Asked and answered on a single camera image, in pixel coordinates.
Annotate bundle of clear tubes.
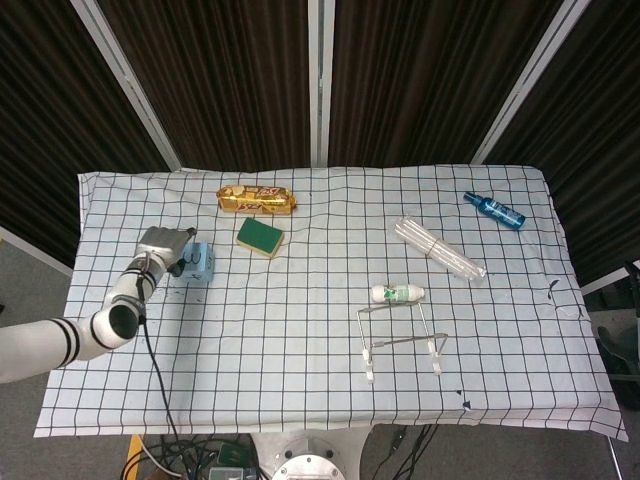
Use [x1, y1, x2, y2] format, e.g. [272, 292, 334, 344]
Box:
[393, 215, 488, 282]

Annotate green yellow sponge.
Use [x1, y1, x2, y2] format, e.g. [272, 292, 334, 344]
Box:
[236, 216, 285, 260]

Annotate light blue numbered cube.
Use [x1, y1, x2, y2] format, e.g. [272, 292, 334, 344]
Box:
[174, 240, 218, 286]

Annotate white black-grid tablecloth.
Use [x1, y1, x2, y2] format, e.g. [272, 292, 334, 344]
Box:
[32, 164, 629, 442]

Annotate blue spray bottle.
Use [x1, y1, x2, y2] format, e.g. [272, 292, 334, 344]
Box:
[463, 190, 527, 231]

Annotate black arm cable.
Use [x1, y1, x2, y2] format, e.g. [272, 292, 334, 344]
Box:
[133, 252, 184, 447]

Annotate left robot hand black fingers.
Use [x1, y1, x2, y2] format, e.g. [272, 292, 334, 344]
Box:
[137, 225, 199, 277]

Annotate green circuit board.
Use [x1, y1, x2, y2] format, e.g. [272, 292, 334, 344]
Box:
[216, 443, 255, 471]

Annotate slanted aluminium partition frame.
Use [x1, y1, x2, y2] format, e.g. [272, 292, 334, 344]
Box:
[68, 0, 182, 171]
[471, 0, 592, 165]

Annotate gold snack package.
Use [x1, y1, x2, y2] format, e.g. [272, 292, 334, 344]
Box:
[215, 184, 300, 216]

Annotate yellow floor tape strip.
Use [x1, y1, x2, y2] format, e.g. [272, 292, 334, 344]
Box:
[127, 434, 145, 472]

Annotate metal wire clip hanger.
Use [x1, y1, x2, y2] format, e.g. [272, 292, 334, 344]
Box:
[356, 302, 450, 385]

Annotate low aluminium partition rail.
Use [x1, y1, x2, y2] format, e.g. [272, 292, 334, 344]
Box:
[579, 264, 630, 297]
[0, 224, 75, 277]

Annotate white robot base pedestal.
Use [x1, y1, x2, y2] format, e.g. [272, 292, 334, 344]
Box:
[249, 424, 372, 480]

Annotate white floor cable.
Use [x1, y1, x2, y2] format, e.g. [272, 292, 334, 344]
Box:
[121, 439, 174, 479]

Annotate small white green bottle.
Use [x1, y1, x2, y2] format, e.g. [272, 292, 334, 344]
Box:
[370, 284, 426, 306]

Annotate black floor cable bundle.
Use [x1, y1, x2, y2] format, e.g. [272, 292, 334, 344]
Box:
[382, 424, 437, 474]

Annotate upright aluminium partition post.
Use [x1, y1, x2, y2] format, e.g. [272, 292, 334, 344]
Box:
[306, 0, 333, 167]

